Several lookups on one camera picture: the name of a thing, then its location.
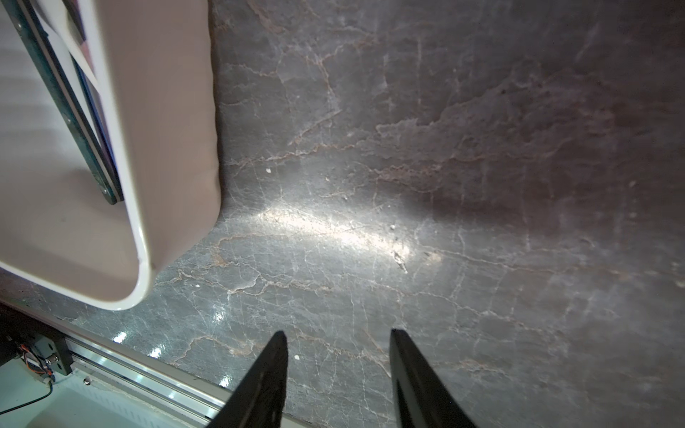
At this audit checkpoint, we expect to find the aluminium front rail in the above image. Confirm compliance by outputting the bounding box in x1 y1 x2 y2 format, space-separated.
1 306 303 427

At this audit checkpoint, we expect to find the dark blue handled spoon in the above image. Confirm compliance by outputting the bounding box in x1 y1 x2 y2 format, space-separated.
72 59 118 176

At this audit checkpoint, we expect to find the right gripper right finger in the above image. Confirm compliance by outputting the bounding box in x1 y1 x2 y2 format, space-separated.
390 329 476 428

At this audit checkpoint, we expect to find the white rectangular storage box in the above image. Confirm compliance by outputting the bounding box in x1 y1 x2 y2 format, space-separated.
1 1 220 310

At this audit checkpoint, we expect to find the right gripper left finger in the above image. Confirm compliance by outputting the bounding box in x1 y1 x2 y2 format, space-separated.
206 331 288 428

